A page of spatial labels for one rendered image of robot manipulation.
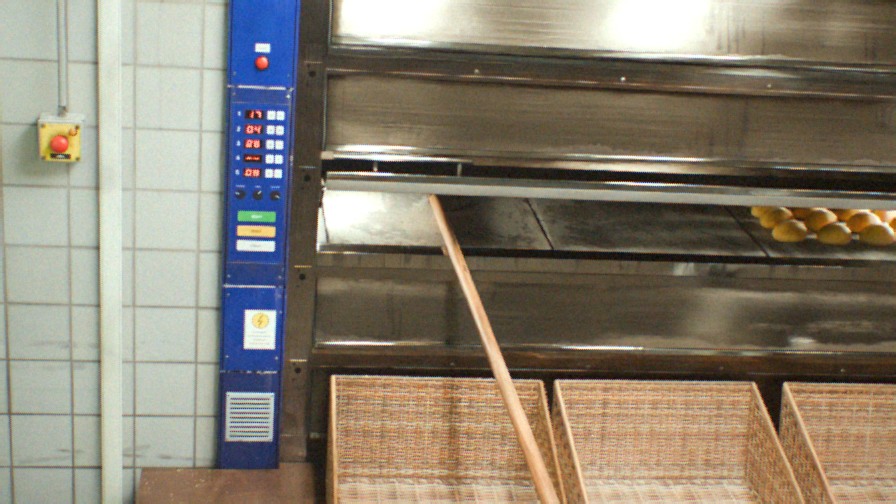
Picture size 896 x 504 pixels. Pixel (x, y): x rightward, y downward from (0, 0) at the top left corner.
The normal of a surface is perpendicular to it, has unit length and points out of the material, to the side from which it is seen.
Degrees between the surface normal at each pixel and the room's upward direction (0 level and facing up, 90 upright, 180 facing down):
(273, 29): 90
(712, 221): 0
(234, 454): 90
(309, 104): 90
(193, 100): 90
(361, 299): 70
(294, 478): 0
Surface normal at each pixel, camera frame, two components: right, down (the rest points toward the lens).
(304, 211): 0.13, 0.38
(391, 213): 0.08, -0.92
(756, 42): 0.15, 0.04
